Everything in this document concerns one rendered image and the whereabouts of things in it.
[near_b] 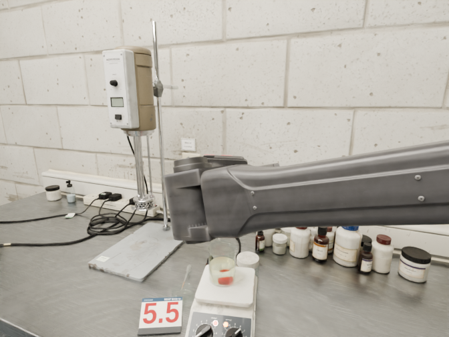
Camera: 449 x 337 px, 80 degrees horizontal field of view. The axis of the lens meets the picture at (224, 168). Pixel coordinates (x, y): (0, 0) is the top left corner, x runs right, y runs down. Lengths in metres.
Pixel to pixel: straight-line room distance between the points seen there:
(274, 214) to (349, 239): 0.67
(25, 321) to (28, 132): 1.18
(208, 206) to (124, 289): 0.59
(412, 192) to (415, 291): 0.72
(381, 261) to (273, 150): 0.47
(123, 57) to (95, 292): 0.60
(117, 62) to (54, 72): 0.82
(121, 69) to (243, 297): 0.61
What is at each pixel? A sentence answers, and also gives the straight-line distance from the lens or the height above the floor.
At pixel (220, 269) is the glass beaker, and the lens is 0.60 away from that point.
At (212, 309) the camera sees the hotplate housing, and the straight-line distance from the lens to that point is 0.61.
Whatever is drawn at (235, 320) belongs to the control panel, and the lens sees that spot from 0.60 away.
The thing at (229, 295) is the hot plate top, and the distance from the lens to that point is 0.61.
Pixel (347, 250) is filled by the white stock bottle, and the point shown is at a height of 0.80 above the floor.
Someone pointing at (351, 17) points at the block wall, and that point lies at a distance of 0.99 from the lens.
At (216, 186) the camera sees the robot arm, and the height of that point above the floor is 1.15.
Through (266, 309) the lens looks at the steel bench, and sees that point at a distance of 0.71.
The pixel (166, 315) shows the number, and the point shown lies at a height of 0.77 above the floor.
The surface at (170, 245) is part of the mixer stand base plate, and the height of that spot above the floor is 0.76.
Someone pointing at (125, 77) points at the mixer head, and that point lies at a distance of 0.77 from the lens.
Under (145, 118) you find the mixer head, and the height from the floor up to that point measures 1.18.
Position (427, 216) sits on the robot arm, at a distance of 0.19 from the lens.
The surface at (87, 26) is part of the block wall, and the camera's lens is 1.42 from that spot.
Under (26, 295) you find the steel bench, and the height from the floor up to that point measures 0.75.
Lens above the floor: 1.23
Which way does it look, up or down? 14 degrees down
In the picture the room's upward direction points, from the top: straight up
